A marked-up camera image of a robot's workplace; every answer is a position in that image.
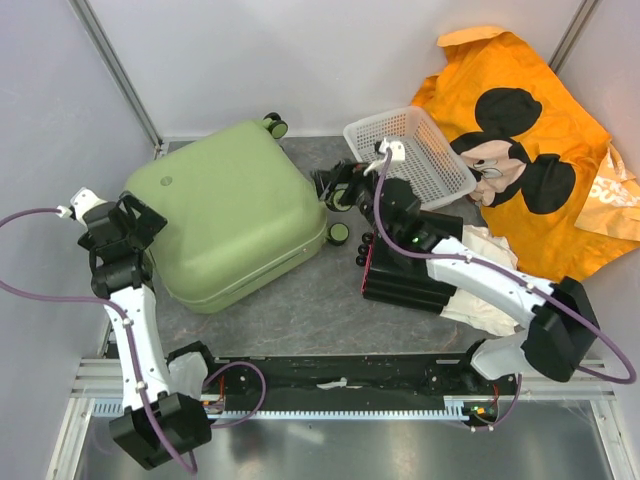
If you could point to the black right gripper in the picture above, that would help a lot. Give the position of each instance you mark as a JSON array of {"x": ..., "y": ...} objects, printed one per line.
[{"x": 353, "y": 171}]

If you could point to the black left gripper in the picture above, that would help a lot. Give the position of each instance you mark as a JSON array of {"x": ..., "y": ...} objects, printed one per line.
[{"x": 148, "y": 223}]

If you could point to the green hard-shell suitcase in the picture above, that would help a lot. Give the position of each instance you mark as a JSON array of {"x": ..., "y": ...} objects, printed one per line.
[{"x": 239, "y": 215}]

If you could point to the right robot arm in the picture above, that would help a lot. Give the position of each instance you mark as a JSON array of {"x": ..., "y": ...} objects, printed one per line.
[{"x": 558, "y": 324}]

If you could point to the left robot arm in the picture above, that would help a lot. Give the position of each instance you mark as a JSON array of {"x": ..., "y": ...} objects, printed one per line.
[{"x": 163, "y": 415}]

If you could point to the white perforated plastic basket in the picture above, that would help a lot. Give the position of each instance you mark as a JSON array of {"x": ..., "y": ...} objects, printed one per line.
[{"x": 437, "y": 175}]

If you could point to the black box with pink ends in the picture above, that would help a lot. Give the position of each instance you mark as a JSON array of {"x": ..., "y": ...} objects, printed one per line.
[{"x": 397, "y": 280}]

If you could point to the white crumpled cloth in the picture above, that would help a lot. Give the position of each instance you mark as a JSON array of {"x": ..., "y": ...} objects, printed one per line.
[{"x": 472, "y": 307}]

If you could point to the orange cartoon mouse cloth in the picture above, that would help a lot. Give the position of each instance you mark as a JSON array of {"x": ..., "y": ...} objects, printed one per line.
[{"x": 534, "y": 151}]

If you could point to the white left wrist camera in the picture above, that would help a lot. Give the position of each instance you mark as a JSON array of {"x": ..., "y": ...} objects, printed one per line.
[{"x": 81, "y": 203}]

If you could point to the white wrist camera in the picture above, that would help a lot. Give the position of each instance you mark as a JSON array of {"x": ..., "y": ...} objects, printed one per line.
[
  {"x": 81, "y": 203},
  {"x": 391, "y": 154}
]

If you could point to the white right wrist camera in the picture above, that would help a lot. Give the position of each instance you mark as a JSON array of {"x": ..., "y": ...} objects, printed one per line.
[{"x": 391, "y": 154}]

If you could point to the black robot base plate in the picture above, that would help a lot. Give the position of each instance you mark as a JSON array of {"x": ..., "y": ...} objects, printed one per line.
[{"x": 346, "y": 382}]

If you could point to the slotted cable duct rail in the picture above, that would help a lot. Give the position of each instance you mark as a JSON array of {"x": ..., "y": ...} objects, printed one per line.
[{"x": 453, "y": 410}]

